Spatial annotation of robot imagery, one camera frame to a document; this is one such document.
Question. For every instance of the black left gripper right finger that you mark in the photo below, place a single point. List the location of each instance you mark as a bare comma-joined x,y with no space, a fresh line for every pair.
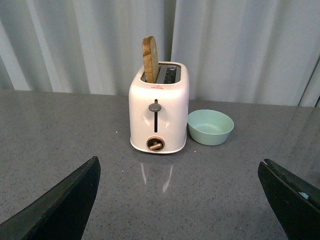
295,202

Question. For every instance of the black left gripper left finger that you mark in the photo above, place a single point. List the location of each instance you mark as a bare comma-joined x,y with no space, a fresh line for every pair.
61,213

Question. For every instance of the mint green bowl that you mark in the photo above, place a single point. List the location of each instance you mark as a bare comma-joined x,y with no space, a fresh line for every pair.
209,127

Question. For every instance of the cream white toaster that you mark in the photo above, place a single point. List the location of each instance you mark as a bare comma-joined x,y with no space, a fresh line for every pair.
158,112

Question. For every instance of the brown toast slice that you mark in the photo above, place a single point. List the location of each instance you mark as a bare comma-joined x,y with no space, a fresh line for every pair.
150,59

